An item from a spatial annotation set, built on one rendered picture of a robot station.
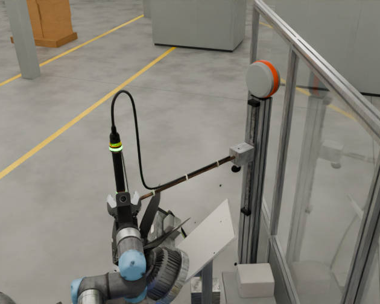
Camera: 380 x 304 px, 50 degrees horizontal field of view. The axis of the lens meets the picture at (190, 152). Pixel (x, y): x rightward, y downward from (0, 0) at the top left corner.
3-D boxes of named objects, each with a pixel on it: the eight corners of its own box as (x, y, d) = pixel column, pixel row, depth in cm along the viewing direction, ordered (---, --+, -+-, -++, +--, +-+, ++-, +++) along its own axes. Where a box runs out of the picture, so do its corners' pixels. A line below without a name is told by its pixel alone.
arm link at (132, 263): (120, 286, 116) (117, 264, 111) (117, 258, 125) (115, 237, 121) (148, 281, 117) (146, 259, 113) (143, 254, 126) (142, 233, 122)
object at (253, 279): (266, 272, 216) (268, 257, 210) (273, 297, 202) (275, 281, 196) (234, 274, 215) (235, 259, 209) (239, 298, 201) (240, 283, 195)
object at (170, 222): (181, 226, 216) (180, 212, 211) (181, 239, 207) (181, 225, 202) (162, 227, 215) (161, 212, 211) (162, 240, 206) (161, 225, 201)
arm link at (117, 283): (110, 289, 129) (107, 263, 123) (146, 282, 131) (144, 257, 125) (112, 309, 122) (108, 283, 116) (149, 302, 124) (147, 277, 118)
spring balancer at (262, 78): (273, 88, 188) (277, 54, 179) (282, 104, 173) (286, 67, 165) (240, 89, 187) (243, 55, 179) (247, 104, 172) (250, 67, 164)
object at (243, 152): (244, 154, 195) (245, 139, 191) (255, 160, 190) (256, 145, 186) (228, 161, 190) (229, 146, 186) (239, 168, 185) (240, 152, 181)
